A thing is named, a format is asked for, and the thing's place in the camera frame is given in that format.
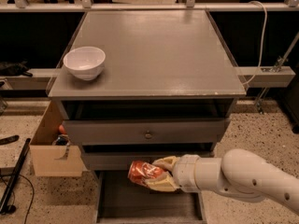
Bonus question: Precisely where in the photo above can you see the grey middle drawer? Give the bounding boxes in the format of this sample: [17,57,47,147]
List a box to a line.
[80,151,215,172]

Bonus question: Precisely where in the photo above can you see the grey open bottom drawer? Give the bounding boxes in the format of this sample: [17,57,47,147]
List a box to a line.
[95,171,207,224]

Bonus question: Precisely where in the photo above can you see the black cloth on rail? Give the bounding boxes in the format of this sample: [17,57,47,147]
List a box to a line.
[0,61,33,77]

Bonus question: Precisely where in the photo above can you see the cardboard box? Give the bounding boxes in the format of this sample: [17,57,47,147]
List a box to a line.
[30,102,84,177]

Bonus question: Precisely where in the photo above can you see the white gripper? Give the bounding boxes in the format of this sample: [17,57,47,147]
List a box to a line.
[145,155,199,193]

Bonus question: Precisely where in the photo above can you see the black flat tool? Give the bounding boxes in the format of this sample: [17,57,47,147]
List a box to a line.
[0,135,20,146]

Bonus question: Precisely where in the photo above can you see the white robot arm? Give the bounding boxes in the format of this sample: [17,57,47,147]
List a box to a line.
[145,149,299,214]

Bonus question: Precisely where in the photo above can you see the orange ball in box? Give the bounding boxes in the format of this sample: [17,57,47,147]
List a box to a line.
[58,125,66,134]

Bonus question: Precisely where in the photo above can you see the black bar on floor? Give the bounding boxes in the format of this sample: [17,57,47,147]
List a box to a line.
[0,138,31,214]

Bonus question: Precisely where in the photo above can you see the grey drawer cabinet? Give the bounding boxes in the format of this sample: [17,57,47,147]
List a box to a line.
[46,8,247,224]

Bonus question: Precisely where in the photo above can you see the white bowl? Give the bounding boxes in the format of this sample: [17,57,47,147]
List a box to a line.
[63,47,106,81]

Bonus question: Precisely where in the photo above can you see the crushed red coke can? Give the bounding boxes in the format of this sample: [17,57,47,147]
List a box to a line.
[128,161,165,187]

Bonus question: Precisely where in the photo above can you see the white cable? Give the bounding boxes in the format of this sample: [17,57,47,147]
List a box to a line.
[241,0,268,86]

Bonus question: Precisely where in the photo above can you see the black floor cable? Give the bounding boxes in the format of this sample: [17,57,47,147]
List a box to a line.
[0,173,36,224]

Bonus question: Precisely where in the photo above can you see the grey top drawer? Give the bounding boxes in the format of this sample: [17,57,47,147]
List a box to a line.
[63,119,230,145]

